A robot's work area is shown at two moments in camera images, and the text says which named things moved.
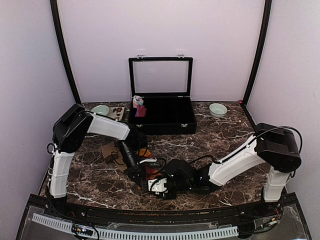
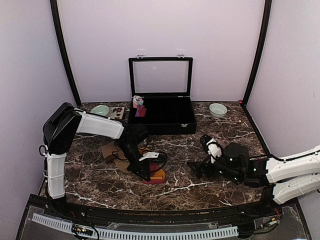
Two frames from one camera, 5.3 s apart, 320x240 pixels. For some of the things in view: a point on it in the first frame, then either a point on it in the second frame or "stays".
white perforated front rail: x=106 y=234 stays
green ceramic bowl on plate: x=101 y=109 stays
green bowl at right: x=217 y=110 stays
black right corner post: x=266 y=29 stays
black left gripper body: x=125 y=150 → x=128 y=149
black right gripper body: x=185 y=186 → x=232 y=174
